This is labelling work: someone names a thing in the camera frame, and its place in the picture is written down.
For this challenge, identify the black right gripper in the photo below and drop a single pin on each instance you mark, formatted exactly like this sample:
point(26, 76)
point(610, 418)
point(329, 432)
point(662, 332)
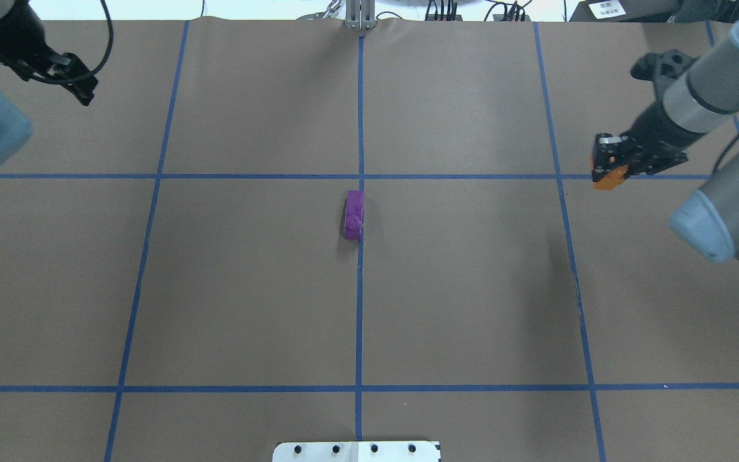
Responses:
point(653, 126)

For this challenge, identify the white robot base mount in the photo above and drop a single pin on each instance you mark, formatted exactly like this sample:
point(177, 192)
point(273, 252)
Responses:
point(392, 450)

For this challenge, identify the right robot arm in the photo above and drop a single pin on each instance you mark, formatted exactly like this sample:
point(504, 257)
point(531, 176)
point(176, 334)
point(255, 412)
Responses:
point(693, 97)

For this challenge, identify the purple trapezoid block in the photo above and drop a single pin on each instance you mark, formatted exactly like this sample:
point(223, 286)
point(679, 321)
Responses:
point(353, 222)

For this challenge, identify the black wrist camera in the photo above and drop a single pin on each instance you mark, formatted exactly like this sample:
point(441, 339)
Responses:
point(661, 69)

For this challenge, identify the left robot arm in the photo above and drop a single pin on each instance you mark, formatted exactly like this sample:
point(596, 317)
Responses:
point(24, 50)

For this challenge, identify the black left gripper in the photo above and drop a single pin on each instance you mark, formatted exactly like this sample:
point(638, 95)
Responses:
point(15, 40)

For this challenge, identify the orange trapezoid block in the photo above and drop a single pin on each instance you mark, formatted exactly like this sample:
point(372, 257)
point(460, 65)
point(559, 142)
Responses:
point(608, 179)

